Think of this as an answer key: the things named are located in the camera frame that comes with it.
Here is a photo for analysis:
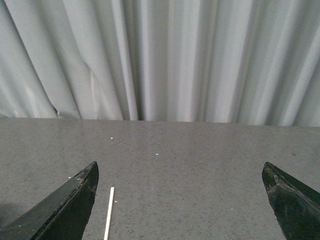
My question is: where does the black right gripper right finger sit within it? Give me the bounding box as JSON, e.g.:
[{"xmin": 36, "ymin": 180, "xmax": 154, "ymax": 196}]
[{"xmin": 261, "ymin": 162, "xmax": 320, "ymax": 240}]

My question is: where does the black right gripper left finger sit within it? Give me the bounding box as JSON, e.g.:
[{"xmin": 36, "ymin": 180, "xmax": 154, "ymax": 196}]
[{"xmin": 0, "ymin": 161, "xmax": 99, "ymax": 240}]

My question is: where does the light wooden chopstick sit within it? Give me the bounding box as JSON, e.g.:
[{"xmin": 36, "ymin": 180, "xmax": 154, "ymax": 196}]
[{"xmin": 103, "ymin": 186, "xmax": 115, "ymax": 240}]

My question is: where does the grey pleated curtain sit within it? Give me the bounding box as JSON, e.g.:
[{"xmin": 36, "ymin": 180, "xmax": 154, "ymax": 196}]
[{"xmin": 0, "ymin": 0, "xmax": 320, "ymax": 127}]

